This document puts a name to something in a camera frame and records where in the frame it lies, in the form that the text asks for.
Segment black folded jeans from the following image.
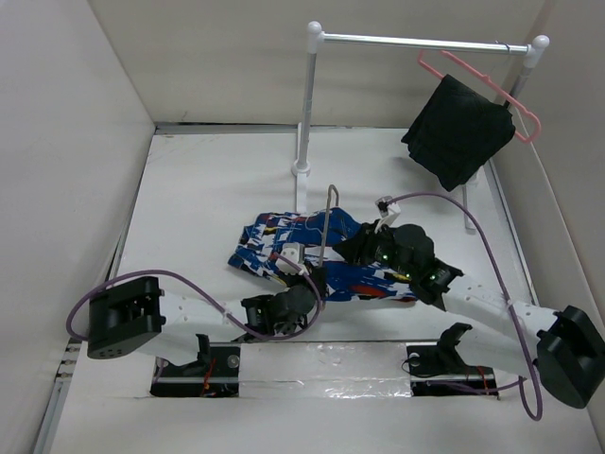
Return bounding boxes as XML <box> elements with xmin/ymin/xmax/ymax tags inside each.
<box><xmin>401</xmin><ymin>75</ymin><xmax>516</xmax><ymax>192</ymax></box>

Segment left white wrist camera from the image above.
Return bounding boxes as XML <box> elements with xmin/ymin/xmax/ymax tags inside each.
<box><xmin>275</xmin><ymin>243</ymin><xmax>306</xmax><ymax>275</ymax></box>

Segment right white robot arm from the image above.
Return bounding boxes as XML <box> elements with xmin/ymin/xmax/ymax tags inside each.
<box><xmin>334</xmin><ymin>223</ymin><xmax>604</xmax><ymax>409</ymax></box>

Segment blue patterned trousers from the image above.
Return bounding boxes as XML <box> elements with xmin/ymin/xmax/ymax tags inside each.
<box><xmin>228</xmin><ymin>207</ymin><xmax>416</xmax><ymax>302</ymax></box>

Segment purple cable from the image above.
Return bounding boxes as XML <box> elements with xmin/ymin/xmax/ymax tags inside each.
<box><xmin>65</xmin><ymin>264</ymin><xmax>325</xmax><ymax>384</ymax></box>
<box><xmin>385</xmin><ymin>191</ymin><xmax>544</xmax><ymax>422</ymax></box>

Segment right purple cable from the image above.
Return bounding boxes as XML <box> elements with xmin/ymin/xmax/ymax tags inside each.
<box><xmin>385</xmin><ymin>191</ymin><xmax>544</xmax><ymax>422</ymax></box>

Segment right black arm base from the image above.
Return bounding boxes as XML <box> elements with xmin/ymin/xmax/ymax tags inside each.
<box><xmin>401</xmin><ymin>323</ymin><xmax>499</xmax><ymax>398</ymax></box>

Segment pink clothes hanger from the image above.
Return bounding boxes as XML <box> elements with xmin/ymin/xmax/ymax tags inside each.
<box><xmin>417</xmin><ymin>43</ymin><xmax>544</xmax><ymax>144</ymax></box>

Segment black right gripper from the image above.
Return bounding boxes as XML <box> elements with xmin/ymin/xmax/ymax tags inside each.
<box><xmin>332</xmin><ymin>218</ymin><xmax>415</xmax><ymax>280</ymax></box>

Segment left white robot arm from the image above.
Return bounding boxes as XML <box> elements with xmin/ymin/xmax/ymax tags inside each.
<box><xmin>87</xmin><ymin>268</ymin><xmax>327</xmax><ymax>375</ymax></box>

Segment white metal clothes rack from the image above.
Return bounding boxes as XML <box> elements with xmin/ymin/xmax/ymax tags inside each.
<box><xmin>291</xmin><ymin>21</ymin><xmax>550</xmax><ymax>214</ymax></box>

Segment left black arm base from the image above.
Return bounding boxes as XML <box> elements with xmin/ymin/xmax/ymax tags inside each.
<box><xmin>150</xmin><ymin>341</ymin><xmax>241</xmax><ymax>399</ymax></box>

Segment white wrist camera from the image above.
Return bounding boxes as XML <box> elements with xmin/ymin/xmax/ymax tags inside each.
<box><xmin>275</xmin><ymin>243</ymin><xmax>306</xmax><ymax>275</ymax></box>
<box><xmin>374</xmin><ymin>196</ymin><xmax>401</xmax><ymax>233</ymax></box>

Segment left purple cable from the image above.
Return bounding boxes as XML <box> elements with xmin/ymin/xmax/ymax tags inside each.
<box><xmin>65</xmin><ymin>264</ymin><xmax>325</xmax><ymax>384</ymax></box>

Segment grey clothes hanger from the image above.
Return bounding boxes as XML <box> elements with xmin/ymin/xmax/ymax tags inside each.
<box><xmin>318</xmin><ymin>183</ymin><xmax>340</xmax><ymax>268</ymax></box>

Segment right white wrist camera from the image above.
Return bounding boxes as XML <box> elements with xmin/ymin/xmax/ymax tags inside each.
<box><xmin>374</xmin><ymin>196</ymin><xmax>401</xmax><ymax>233</ymax></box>

